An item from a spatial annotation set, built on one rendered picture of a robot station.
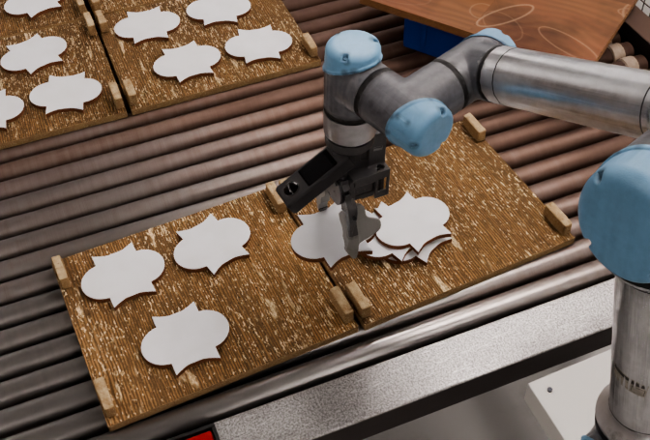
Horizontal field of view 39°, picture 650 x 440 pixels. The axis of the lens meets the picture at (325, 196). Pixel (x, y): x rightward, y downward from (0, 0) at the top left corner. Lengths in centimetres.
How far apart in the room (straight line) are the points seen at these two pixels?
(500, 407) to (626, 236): 166
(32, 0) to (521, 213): 122
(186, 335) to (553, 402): 57
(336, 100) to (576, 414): 59
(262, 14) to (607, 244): 134
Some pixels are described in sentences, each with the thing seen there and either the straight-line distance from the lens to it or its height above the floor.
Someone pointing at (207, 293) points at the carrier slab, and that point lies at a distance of 153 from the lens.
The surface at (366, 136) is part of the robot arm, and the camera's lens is 126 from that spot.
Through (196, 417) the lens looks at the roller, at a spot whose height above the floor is 92.
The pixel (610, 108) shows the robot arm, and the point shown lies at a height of 146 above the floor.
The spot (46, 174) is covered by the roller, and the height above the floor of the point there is 92.
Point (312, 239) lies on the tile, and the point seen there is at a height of 106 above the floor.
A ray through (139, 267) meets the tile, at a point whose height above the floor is 95.
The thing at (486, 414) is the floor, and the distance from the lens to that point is 250.
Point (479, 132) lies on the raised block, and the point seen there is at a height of 96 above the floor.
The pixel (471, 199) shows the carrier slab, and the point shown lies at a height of 94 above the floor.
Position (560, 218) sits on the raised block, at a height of 96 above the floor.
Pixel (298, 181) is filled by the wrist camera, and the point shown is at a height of 120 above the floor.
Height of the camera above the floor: 212
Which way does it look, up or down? 46 degrees down
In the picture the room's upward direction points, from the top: 2 degrees counter-clockwise
